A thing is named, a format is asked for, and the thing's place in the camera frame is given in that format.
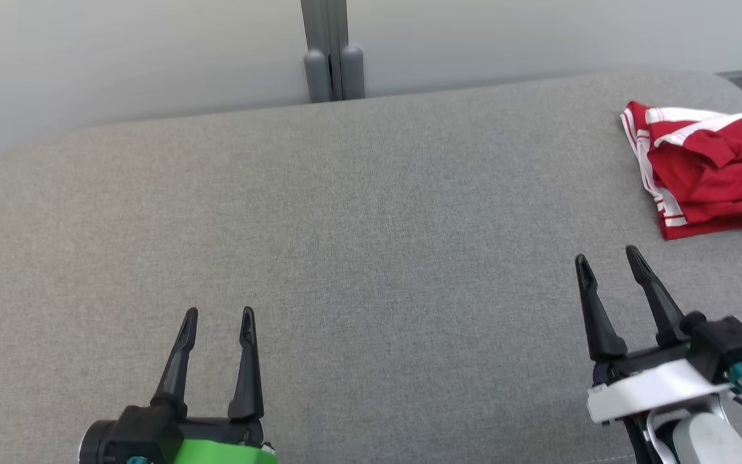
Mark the grey partition post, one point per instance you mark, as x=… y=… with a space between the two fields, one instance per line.
x=316 y=38
x=348 y=64

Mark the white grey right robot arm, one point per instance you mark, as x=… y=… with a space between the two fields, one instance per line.
x=706 y=441

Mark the teal left camera connector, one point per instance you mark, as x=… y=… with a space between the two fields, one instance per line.
x=138 y=461

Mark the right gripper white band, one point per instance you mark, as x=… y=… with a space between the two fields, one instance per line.
x=654 y=390

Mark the red shirt with white stripes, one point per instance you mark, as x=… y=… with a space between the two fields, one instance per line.
x=674 y=222

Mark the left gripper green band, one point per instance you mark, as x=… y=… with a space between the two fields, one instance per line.
x=223 y=451

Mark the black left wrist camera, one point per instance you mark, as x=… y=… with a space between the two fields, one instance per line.
x=139 y=432

